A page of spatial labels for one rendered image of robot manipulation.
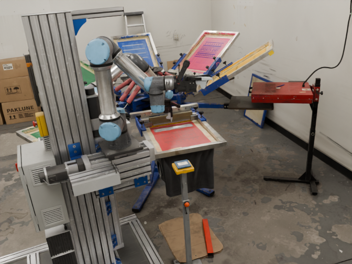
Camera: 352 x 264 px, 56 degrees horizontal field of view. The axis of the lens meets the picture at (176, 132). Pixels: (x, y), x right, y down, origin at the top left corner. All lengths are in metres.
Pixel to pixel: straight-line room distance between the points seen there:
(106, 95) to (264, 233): 2.09
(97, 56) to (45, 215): 1.07
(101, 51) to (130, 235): 1.76
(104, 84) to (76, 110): 0.37
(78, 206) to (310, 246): 1.98
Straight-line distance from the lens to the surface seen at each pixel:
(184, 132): 2.88
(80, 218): 2.38
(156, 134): 2.89
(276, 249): 3.14
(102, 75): 1.74
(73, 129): 2.09
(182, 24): 7.21
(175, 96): 3.73
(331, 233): 3.42
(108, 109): 1.78
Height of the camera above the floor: 2.10
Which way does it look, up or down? 23 degrees down
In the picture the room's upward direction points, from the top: 4 degrees counter-clockwise
